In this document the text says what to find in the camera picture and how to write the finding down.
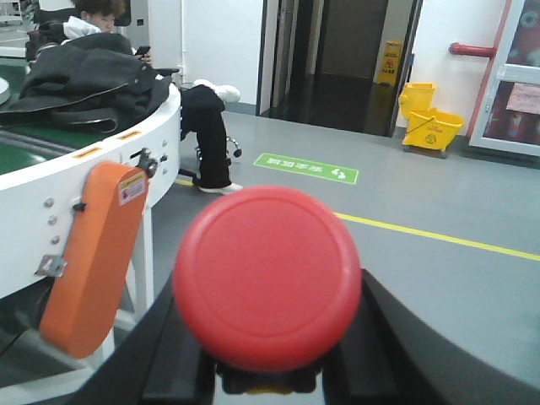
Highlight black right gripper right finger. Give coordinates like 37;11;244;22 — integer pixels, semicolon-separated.
324;272;539;404

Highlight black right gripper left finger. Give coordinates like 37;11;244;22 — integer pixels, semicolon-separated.
67;279;215;404

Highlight red mushroom push button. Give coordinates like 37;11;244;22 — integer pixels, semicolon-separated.
172;186;362;394

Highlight orange guard cover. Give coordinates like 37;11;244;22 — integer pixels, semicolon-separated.
39;161;149;359

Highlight green floor sign sticker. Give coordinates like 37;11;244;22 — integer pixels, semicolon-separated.
253;153;359;185

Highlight white round conveyor table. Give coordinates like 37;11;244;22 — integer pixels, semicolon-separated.
0;54;182;400

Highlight yellow mop bucket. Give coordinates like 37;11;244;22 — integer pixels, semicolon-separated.
398;83;464;159

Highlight seated person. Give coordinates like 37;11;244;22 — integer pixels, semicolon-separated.
63;0;242;195

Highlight yellow wet floor sign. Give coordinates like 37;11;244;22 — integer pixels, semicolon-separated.
376;40;402;86

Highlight black jacket on chair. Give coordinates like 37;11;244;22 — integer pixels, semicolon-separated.
1;33;171;134

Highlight red fire pipe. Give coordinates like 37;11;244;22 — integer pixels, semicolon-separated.
448;42;497;58

